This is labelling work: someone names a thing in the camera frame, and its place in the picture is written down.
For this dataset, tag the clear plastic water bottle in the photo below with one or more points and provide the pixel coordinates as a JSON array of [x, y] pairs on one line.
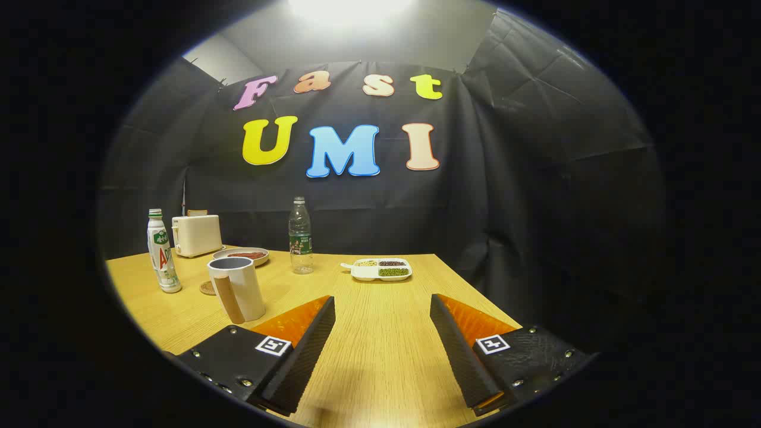
[[301, 249]]

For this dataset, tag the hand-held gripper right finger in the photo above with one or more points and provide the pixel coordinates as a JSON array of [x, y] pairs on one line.
[[461, 362]]

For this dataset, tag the white toaster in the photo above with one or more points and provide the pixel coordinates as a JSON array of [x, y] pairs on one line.
[[199, 235]]

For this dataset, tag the white divided tray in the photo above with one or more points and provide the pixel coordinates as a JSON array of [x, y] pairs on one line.
[[364, 272]]

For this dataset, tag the round cork coaster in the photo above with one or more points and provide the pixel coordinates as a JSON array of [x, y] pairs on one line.
[[206, 289]]

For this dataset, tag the white juice bottle green label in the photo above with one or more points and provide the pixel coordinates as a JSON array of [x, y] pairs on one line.
[[162, 261]]

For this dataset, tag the red meat slice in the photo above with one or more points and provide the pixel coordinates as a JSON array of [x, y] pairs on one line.
[[238, 255], [255, 256]]

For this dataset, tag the white oval plate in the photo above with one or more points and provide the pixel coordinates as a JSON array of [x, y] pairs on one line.
[[262, 260]]

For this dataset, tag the wooden table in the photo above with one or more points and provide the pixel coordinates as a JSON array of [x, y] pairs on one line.
[[380, 333]]

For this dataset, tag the black backdrop cloth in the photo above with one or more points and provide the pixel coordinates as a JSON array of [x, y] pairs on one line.
[[505, 208]]

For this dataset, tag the green beans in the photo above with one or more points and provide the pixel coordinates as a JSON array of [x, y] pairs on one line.
[[394, 272]]

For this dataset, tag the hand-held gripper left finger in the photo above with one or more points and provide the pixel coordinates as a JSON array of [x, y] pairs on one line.
[[303, 362]]

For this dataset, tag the ceiling light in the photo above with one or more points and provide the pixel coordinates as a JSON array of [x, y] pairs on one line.
[[351, 10]]

